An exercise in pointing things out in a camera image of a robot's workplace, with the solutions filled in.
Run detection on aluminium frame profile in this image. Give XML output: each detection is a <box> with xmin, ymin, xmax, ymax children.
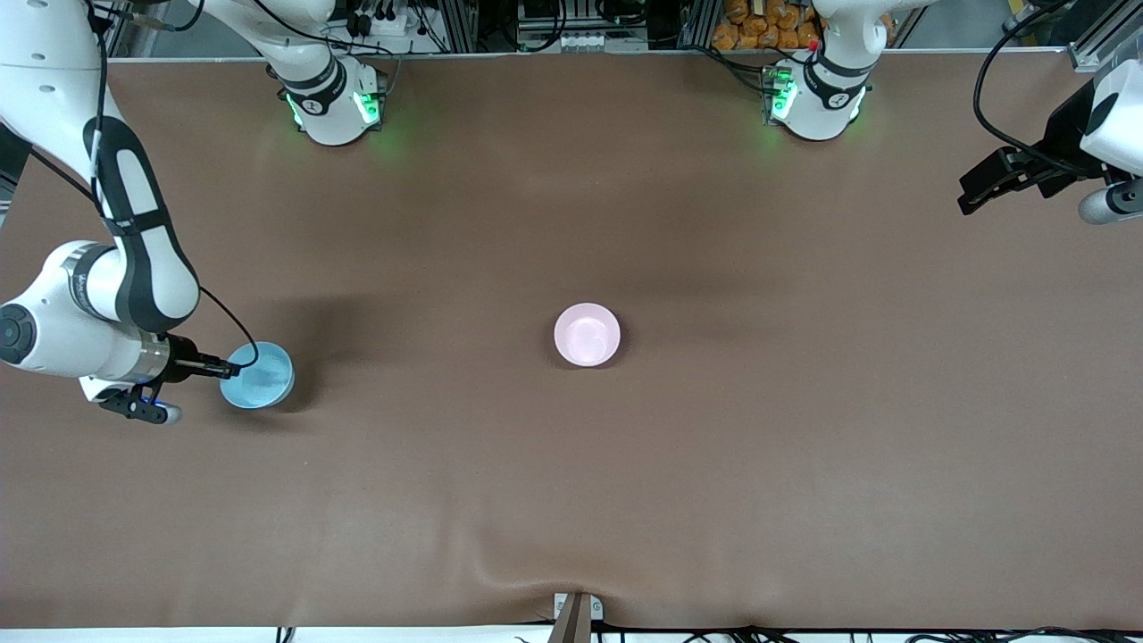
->
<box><xmin>1067</xmin><ymin>0</ymin><xmax>1143</xmax><ymax>74</ymax></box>

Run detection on orange objects pile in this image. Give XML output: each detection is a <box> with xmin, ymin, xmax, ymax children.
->
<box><xmin>712</xmin><ymin>0</ymin><xmax>823</xmax><ymax>51</ymax></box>

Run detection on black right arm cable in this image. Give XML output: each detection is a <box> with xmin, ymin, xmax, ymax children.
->
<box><xmin>27</xmin><ymin>0</ymin><xmax>262</xmax><ymax>369</ymax></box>

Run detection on pink bowl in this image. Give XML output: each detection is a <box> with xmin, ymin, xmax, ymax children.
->
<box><xmin>554</xmin><ymin>302</ymin><xmax>622</xmax><ymax>369</ymax></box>

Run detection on brown table cloth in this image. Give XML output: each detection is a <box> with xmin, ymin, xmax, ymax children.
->
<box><xmin>0</xmin><ymin>52</ymin><xmax>1143</xmax><ymax>630</ymax></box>

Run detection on blue bowl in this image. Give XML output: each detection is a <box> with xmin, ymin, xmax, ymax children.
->
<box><xmin>219</xmin><ymin>341</ymin><xmax>296</xmax><ymax>411</ymax></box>

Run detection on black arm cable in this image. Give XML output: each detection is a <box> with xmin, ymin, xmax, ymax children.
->
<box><xmin>27</xmin><ymin>0</ymin><xmax>262</xmax><ymax>369</ymax></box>
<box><xmin>972</xmin><ymin>0</ymin><xmax>1077</xmax><ymax>166</ymax></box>

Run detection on metal bracket with post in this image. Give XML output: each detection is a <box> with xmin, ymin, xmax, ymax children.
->
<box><xmin>551</xmin><ymin>591</ymin><xmax>605</xmax><ymax>643</ymax></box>

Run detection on white power strip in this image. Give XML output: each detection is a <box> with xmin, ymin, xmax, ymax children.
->
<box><xmin>344</xmin><ymin>0</ymin><xmax>421</xmax><ymax>41</ymax></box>

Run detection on electronics box with wiring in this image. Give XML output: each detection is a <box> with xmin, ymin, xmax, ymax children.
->
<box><xmin>516</xmin><ymin>0</ymin><xmax>651</xmax><ymax>51</ymax></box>

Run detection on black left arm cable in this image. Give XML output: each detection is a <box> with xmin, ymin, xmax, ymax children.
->
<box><xmin>972</xmin><ymin>0</ymin><xmax>1077</xmax><ymax>166</ymax></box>

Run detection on aluminium frame post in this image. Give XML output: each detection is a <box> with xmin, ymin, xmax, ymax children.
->
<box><xmin>679</xmin><ymin>0</ymin><xmax>715</xmax><ymax>47</ymax></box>
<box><xmin>442</xmin><ymin>0</ymin><xmax>480</xmax><ymax>53</ymax></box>

